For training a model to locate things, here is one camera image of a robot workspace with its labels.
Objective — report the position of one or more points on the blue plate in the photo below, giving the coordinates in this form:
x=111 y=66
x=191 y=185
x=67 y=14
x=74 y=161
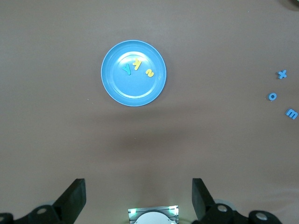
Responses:
x=133 y=91

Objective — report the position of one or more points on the blue letter m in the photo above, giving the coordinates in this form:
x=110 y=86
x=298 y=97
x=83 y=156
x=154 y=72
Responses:
x=292 y=114

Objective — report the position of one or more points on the teal letter y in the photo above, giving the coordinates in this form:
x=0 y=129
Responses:
x=127 y=70

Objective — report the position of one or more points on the blue letter x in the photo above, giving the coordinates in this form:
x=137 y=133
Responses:
x=282 y=74

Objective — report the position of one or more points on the yellow letter k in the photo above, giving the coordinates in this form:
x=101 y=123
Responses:
x=136 y=65

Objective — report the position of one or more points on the blue letter o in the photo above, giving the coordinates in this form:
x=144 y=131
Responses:
x=269 y=96

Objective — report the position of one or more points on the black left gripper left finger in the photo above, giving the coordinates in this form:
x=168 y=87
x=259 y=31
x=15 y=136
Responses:
x=67 y=205

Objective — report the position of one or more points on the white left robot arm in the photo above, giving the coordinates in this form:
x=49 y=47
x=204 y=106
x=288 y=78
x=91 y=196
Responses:
x=153 y=219

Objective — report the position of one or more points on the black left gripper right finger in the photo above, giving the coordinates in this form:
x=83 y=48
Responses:
x=205 y=207

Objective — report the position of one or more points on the yellow letter s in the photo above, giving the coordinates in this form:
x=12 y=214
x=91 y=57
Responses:
x=149 y=73

